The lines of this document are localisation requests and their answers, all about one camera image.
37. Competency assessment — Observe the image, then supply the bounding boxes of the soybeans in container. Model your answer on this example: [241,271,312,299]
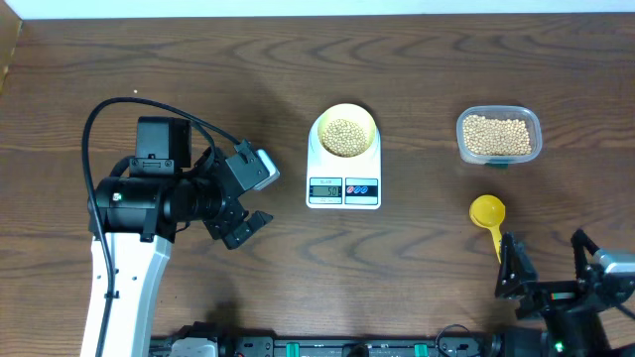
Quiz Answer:
[462,114,532,156]

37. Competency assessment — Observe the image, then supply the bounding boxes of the yellow measuring scoop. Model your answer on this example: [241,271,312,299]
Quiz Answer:
[469,194,506,261]

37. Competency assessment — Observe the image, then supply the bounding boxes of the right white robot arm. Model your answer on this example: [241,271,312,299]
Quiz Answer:
[492,229,634,356]

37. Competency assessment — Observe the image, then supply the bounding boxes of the white digital kitchen scale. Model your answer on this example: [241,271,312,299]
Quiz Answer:
[306,119,382,210]

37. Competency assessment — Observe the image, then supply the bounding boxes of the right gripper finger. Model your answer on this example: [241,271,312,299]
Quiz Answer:
[494,233,538,299]
[571,229,599,280]

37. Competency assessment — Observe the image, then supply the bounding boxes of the clear plastic bean container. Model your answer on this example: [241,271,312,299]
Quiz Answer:
[456,105,543,166]

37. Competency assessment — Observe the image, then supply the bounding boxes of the yellow plastic bowl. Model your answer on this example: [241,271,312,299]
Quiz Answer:
[317,103,379,156]

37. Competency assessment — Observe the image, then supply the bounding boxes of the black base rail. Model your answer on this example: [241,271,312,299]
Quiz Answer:
[148,321,547,357]

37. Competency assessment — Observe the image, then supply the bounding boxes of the soybeans in bowl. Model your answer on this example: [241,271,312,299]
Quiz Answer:
[321,119,367,158]

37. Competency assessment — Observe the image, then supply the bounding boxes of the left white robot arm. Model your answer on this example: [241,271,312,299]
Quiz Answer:
[80,116,280,356]

